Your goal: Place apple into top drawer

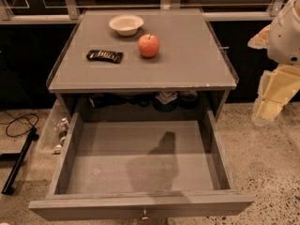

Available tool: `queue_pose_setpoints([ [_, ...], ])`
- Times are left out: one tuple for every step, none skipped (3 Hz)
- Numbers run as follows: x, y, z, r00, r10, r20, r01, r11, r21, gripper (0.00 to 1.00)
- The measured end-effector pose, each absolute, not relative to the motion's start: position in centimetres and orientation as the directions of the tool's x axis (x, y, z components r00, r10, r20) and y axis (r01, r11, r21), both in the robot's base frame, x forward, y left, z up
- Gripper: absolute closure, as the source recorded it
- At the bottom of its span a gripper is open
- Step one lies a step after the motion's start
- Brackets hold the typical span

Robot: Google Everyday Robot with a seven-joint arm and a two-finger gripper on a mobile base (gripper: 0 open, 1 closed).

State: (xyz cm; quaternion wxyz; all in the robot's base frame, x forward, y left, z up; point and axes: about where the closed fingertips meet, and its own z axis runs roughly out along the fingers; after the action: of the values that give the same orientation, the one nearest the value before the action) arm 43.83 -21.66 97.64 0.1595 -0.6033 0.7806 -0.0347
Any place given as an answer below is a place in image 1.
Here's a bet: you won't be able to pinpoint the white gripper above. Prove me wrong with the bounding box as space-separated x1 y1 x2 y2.
247 22 300 127

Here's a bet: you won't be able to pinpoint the red apple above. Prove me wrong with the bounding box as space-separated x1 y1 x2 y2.
138 34 160 58

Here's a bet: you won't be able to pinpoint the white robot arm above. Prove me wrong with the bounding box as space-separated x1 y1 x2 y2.
247 0 300 127

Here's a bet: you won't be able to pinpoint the dark items behind drawer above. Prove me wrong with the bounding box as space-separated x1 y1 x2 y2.
89 91 200 113

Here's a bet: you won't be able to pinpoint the grey cabinet with top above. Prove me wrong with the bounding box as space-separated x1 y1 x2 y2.
47 8 238 114

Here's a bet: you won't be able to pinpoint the open grey top drawer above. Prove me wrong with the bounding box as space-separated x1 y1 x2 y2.
29 112 253 220

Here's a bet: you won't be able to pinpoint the metal drawer knob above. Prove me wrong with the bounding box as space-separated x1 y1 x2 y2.
141 209 149 220

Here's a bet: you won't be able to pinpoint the white paper bowl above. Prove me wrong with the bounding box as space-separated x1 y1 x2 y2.
109 14 143 37

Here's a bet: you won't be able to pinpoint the black candy bar wrapper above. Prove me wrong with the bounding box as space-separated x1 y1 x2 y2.
86 50 123 64

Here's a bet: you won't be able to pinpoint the metal railing ledge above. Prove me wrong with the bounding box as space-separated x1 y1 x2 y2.
0 0 288 24

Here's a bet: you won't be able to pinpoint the clear plastic bin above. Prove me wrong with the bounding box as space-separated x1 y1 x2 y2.
37 100 70 155

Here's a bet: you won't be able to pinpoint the black floor stand bar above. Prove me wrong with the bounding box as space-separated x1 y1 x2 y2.
1 127 39 195

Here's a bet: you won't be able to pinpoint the black cable on floor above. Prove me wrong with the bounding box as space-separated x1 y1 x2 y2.
0 110 39 139

